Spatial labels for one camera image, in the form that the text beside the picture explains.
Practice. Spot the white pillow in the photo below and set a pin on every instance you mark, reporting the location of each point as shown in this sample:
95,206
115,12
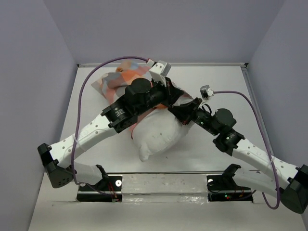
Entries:
156,131

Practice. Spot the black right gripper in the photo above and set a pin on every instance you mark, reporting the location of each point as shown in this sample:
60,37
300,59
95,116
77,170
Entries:
183,111

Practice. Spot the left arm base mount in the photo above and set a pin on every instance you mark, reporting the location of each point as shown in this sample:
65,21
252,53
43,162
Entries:
107,190

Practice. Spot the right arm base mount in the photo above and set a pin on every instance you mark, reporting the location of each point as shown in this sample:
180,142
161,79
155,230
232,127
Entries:
222,188

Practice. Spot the orange blue checked pillowcase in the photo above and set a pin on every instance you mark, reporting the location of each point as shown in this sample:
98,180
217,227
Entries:
112,85

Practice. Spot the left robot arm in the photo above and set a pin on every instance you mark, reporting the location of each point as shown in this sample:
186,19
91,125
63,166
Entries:
58,159

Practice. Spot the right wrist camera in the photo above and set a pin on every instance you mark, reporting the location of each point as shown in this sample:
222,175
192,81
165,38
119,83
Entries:
207,93

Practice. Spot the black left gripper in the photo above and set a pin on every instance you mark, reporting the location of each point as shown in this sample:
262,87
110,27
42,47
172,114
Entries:
172,94

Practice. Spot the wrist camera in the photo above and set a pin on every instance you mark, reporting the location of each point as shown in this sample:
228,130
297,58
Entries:
207,93
158,71

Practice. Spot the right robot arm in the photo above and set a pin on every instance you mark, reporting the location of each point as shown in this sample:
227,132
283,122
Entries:
287,182

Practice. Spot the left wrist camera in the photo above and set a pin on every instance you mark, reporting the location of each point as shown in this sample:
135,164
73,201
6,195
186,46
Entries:
158,71

